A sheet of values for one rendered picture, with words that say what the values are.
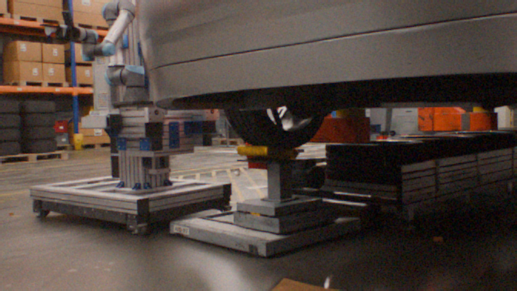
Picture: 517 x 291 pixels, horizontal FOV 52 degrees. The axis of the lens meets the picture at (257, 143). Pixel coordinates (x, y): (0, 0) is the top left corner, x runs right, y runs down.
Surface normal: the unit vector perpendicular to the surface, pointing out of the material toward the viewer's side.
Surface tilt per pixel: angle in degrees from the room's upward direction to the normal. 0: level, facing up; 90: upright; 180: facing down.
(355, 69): 104
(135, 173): 90
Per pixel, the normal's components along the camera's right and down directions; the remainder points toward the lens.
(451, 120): -0.73, 0.06
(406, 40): -0.65, 0.29
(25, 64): 0.82, -0.01
